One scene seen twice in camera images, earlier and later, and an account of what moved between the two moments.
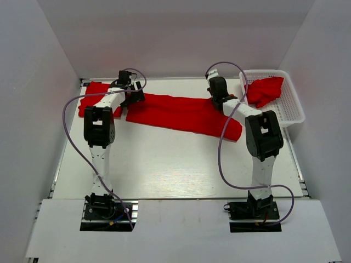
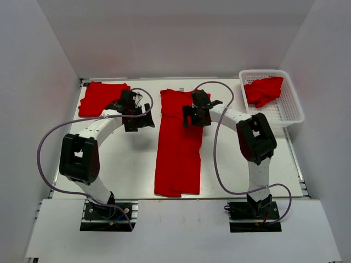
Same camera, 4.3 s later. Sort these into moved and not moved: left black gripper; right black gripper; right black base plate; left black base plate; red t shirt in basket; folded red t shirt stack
Moved: right black gripper; left black gripper
Not moved: left black base plate; right black base plate; red t shirt in basket; folded red t shirt stack
